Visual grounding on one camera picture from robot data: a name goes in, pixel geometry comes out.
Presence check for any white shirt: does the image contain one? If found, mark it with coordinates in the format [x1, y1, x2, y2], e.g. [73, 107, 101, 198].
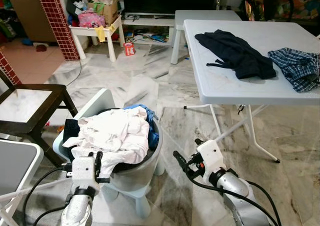
[62, 107, 151, 174]

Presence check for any navy garment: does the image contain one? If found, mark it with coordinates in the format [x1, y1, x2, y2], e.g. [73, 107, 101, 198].
[194, 29, 277, 80]

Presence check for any dark navy cloth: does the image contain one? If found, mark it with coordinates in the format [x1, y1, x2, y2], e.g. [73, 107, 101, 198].
[64, 118, 82, 142]

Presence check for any blue cloth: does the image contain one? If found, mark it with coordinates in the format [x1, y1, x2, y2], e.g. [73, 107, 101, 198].
[124, 104, 161, 152]

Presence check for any light grey folding table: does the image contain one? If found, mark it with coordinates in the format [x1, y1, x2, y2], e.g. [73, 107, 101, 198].
[183, 18, 320, 164]

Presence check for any grey folding chair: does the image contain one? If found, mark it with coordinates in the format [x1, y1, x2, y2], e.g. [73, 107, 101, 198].
[0, 139, 45, 226]

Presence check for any dark wooden chair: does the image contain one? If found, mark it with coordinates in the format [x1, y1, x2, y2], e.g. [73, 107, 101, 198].
[0, 68, 79, 167]

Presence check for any red can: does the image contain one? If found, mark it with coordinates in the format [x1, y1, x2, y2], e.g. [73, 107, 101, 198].
[123, 42, 136, 57]

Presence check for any blue plaid shirt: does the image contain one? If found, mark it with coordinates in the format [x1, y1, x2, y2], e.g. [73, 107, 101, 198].
[267, 47, 320, 93]

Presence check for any small white plastic table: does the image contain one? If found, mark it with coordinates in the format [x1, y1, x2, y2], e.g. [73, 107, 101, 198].
[170, 10, 243, 65]

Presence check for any small yellow cloth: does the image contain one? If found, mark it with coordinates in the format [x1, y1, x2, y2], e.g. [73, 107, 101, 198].
[96, 25, 108, 43]

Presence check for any white side table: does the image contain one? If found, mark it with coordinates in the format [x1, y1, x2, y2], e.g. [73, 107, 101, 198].
[70, 16, 123, 63]

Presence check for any red tiled pillar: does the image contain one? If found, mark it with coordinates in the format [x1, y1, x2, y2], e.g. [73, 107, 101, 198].
[34, 0, 81, 62]
[0, 51, 22, 87]

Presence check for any white low tv stand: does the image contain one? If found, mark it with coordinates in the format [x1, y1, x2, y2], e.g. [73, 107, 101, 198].
[121, 13, 178, 44]

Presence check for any pink bag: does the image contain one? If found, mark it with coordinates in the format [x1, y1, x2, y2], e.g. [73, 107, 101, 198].
[77, 10, 107, 29]

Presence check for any brown cardboard box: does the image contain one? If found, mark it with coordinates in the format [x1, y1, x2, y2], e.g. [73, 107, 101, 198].
[86, 0, 120, 27]

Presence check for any brown wooden cabinet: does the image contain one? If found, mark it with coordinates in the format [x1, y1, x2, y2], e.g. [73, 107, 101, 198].
[2, 0, 56, 43]

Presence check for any colourful play mat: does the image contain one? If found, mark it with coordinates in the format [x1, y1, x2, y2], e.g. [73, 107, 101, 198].
[280, 0, 320, 19]

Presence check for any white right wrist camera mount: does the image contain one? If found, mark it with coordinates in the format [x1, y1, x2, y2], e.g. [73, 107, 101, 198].
[196, 139, 227, 174]

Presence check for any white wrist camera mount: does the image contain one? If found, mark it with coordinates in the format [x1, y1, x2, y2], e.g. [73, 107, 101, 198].
[71, 156, 97, 192]
[196, 139, 227, 174]

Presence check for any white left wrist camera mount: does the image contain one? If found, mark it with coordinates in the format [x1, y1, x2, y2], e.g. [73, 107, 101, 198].
[71, 156, 97, 192]

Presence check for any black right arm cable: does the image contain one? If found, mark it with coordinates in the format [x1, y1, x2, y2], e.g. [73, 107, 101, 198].
[182, 168, 283, 226]

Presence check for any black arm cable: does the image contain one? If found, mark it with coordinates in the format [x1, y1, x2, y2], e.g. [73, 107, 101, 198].
[182, 168, 283, 226]
[22, 163, 76, 226]

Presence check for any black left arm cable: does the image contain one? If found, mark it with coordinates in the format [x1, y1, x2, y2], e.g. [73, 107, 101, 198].
[22, 163, 76, 226]

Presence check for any black floor cord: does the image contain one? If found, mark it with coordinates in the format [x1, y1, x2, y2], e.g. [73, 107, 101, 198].
[50, 56, 83, 87]

